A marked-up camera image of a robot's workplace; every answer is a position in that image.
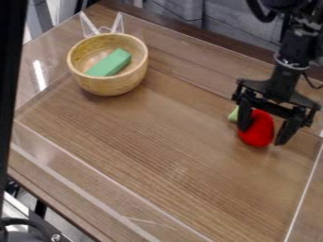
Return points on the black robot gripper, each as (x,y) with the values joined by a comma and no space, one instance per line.
(279,100)

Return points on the red plush fruit green stem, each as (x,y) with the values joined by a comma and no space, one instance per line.
(259,134)

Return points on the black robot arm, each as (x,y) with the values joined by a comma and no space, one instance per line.
(302,36)

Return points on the green rectangular block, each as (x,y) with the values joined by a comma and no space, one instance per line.
(111,65)

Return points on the wooden bowl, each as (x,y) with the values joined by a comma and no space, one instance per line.
(91,50)

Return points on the clear acrylic tray enclosure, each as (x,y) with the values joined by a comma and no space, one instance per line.
(145,167)

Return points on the grey post top left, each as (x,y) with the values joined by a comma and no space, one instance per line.
(43,15)

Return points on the black metal bracket with screw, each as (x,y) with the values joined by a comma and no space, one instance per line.
(52,231)

